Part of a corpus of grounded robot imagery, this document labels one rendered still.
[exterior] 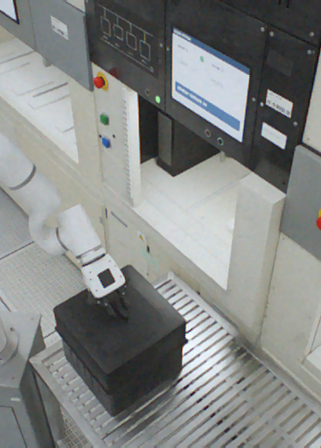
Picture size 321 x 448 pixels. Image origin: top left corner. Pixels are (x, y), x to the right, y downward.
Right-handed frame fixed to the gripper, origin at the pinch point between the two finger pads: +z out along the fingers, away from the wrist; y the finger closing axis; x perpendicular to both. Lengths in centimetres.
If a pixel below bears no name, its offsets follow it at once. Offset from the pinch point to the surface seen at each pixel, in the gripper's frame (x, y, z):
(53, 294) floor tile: 142, 21, 5
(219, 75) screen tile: -38, 39, -44
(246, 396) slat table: -4.2, 22.2, 43.5
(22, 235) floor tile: 176, 29, -29
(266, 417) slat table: -10, 22, 50
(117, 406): 5.9, -11.6, 26.3
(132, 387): 2.5, -6.1, 23.0
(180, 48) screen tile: -28, 39, -56
